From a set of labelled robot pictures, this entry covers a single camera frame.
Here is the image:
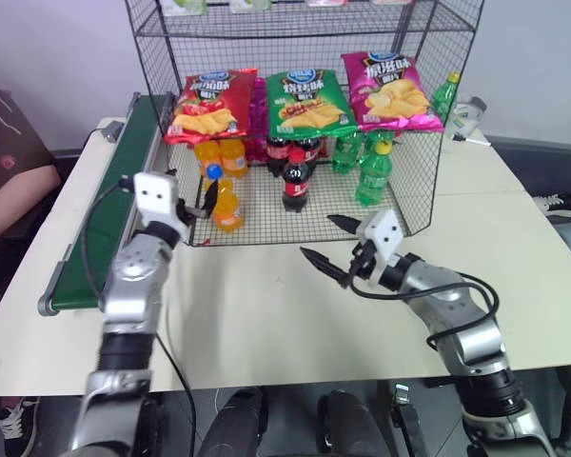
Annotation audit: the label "green soda bottle yellow cap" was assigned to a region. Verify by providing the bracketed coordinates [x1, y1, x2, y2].
[431, 70, 463, 121]
[354, 141, 394, 208]

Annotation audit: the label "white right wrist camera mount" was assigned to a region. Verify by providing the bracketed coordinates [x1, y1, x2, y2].
[355, 208, 406, 283]

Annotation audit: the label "black strap with buckle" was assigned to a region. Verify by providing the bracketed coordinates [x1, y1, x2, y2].
[390, 383, 423, 457]

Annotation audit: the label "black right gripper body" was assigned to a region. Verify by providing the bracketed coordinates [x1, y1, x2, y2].
[344, 241, 379, 288]

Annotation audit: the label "black sneaker white laces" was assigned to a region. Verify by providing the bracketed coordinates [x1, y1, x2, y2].
[531, 191, 571, 219]

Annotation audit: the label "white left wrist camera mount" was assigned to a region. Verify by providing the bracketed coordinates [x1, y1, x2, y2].
[132, 171, 190, 238]

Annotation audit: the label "black sneaker white sole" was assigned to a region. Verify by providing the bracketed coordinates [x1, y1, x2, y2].
[0, 396, 43, 457]

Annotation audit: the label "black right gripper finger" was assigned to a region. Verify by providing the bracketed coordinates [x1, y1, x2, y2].
[300, 246, 351, 289]
[326, 213, 362, 236]

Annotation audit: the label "green conveyor belt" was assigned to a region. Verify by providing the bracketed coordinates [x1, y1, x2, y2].
[37, 91, 174, 317]

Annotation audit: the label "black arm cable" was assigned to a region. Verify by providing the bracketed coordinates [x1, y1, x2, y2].
[82, 175, 135, 306]
[350, 269, 500, 349]

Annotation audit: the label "dark rounded shape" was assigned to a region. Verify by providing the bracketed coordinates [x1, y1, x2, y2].
[201, 387, 268, 457]
[315, 389, 387, 457]

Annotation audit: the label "person in dark shirt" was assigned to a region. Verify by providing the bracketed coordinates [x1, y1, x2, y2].
[0, 77, 64, 311]

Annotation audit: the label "green chip bag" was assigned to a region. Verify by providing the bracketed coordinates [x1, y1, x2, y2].
[265, 69, 360, 139]

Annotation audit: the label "cola bottle red cap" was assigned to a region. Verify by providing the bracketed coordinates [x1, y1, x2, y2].
[280, 148, 316, 213]

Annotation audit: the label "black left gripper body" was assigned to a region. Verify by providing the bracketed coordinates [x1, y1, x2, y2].
[175, 200, 210, 229]

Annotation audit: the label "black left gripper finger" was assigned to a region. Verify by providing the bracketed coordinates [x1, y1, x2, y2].
[203, 179, 222, 218]

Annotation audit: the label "magenta chip bag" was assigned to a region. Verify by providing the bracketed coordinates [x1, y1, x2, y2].
[340, 50, 445, 133]

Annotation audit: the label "shiny magenta snack bag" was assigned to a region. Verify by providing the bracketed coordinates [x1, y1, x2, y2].
[245, 76, 269, 164]

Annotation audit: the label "thin black cable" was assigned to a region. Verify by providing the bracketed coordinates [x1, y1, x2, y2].
[154, 331, 197, 457]

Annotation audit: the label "white marker pen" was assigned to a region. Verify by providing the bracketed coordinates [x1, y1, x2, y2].
[451, 133, 492, 147]

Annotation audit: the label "red chip bag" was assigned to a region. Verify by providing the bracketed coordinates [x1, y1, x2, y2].
[163, 67, 260, 147]

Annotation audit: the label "orange soda bottle blue cap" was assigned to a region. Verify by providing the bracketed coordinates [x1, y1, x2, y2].
[206, 163, 246, 235]

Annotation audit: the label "black wire rack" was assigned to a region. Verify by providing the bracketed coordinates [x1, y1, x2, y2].
[123, 0, 486, 249]

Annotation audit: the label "green snack package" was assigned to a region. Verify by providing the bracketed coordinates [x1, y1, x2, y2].
[229, 0, 273, 13]
[163, 0, 209, 16]

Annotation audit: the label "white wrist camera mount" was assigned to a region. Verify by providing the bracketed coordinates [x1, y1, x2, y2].
[132, 171, 190, 238]
[355, 208, 406, 283]

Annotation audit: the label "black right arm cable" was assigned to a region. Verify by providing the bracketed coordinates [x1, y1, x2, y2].
[350, 269, 500, 349]

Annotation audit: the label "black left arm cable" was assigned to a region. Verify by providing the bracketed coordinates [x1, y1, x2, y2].
[82, 175, 135, 306]

